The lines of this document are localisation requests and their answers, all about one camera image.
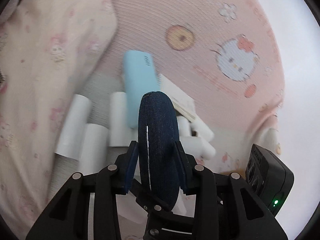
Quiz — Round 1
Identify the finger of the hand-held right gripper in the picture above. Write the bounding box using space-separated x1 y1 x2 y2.
130 179 198 240

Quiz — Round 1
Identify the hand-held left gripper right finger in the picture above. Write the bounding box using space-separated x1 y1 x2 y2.
175 141 289 240

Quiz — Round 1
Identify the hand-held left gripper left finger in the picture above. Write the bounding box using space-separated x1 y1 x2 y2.
25 141 139 240

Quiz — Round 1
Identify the dark denim round case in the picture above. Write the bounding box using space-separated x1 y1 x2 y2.
137 91 180 212

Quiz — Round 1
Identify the pile of white paper rolls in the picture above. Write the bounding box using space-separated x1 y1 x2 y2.
55 91 217 178

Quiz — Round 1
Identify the plain white box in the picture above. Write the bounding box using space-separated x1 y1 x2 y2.
156 74 197 120

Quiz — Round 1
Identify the light blue printed box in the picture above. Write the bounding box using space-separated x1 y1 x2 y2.
122 50 160 130

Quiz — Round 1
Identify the pale pink printed quilt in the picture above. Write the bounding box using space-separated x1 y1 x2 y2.
0 0 120 230

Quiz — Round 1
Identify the pink cartoon printed blanket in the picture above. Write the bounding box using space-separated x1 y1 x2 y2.
50 0 288 240

